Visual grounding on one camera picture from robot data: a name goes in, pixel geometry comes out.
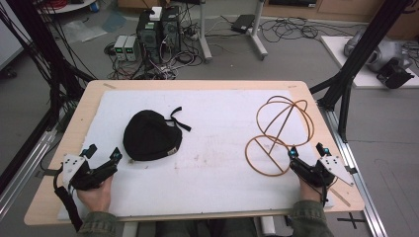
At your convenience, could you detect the tangle of black cables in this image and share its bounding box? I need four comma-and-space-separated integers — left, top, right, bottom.
258, 15, 355, 44

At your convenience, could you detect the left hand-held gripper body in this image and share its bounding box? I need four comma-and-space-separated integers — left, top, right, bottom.
61, 153, 119, 193

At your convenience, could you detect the black computer tower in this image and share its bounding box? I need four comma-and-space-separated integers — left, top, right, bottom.
135, 10, 163, 64
160, 5, 182, 56

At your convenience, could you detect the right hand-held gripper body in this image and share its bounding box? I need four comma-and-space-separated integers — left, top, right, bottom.
289, 153, 356, 190

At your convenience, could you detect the clear plastic sheet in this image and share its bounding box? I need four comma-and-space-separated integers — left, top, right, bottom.
61, 19, 109, 44

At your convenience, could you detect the white desk leg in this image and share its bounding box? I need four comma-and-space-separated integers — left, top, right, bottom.
197, 0, 214, 64
247, 0, 269, 61

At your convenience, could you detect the white box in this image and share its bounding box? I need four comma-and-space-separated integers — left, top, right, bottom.
149, 6, 163, 22

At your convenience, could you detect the black wrist strap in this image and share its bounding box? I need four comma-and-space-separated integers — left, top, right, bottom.
53, 185, 84, 233

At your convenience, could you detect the wooden hoop hat stand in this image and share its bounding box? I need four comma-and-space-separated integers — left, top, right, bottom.
244, 95, 316, 178

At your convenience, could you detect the grey power supply unit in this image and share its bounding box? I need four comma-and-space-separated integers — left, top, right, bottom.
124, 35, 140, 62
113, 35, 128, 62

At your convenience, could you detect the flat black box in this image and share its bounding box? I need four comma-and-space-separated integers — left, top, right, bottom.
230, 13, 257, 35

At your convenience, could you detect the grey robot shell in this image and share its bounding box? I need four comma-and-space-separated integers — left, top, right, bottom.
343, 30, 413, 74

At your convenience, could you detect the thin black cable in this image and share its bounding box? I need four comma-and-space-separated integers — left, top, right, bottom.
319, 179, 330, 209

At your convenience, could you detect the person's left hand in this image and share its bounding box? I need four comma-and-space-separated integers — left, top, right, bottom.
76, 175, 115, 213

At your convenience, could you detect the person's right hand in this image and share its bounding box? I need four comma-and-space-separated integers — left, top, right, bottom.
297, 177, 323, 203

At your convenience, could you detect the white felt mat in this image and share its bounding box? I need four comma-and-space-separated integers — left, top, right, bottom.
56, 89, 334, 221

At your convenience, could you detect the white floor board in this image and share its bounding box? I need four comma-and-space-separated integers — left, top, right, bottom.
320, 35, 419, 90

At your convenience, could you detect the black knit hat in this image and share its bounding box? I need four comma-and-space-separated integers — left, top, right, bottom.
122, 106, 193, 163

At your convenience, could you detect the black metal frame post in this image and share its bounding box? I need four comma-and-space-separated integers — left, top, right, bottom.
308, 0, 413, 144
0, 0, 97, 196

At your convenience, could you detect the aluminium rail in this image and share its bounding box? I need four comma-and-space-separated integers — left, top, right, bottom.
0, 128, 59, 220
319, 104, 389, 237

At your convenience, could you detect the black device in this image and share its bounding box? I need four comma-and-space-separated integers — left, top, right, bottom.
376, 61, 416, 90

